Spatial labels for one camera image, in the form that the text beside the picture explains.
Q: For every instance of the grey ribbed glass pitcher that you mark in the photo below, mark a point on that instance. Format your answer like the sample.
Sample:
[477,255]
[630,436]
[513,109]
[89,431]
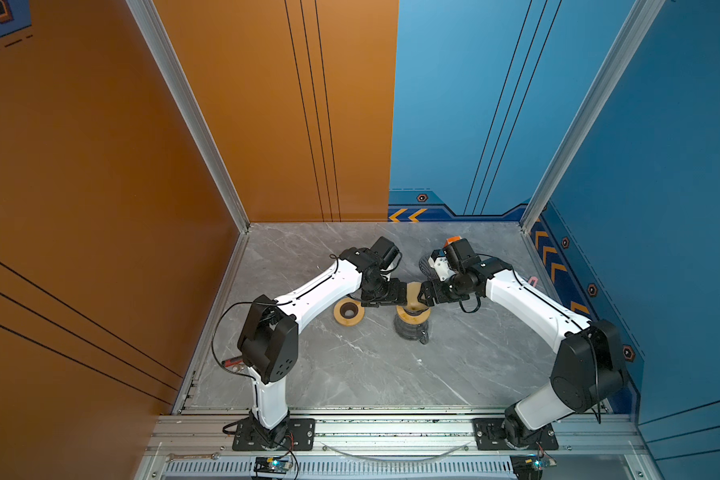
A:
[412,332]

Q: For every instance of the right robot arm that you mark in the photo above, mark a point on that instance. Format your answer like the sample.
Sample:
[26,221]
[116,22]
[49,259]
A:
[589,365]

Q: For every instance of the metal wrench set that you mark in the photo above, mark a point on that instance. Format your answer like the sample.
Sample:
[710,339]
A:
[234,364]

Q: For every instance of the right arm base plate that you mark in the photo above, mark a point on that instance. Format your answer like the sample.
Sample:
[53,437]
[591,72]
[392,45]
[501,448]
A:
[486,433]

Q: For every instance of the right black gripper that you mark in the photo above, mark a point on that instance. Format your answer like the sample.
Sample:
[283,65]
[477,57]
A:
[425,288]

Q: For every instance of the right circuit board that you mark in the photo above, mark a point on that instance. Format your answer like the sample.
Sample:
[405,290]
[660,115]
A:
[531,467]

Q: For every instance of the left green circuit board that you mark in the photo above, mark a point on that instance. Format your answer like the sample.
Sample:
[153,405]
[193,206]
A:
[273,467]

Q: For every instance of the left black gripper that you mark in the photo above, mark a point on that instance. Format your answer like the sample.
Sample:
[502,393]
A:
[397,295]

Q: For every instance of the grey glass dripper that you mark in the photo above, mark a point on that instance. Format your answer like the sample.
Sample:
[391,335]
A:
[425,267]

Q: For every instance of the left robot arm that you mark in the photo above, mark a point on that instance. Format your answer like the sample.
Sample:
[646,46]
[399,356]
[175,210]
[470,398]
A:
[269,340]

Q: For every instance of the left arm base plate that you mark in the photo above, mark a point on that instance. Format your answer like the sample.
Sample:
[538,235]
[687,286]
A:
[295,434]

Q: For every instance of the orange coffee filter box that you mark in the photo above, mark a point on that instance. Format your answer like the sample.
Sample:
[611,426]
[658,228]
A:
[452,240]

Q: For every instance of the brown paper coffee filter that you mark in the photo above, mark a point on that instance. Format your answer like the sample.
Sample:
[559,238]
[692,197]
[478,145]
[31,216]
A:
[412,305]

